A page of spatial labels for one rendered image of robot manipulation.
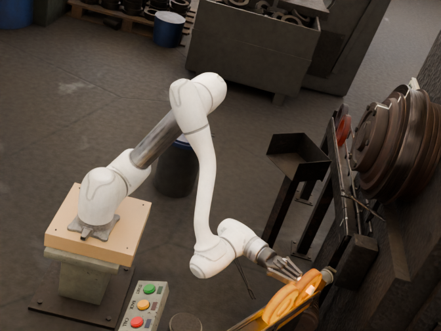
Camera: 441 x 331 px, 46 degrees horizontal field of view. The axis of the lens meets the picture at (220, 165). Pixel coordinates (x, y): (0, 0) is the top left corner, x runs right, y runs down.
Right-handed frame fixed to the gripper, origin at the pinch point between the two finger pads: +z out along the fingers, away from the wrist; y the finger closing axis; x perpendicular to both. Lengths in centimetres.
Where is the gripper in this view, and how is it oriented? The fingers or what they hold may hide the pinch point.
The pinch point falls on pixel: (305, 286)
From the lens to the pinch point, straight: 195.7
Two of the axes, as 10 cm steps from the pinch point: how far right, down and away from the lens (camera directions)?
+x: 1.8, -8.4, -5.1
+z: 7.1, 4.7, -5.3
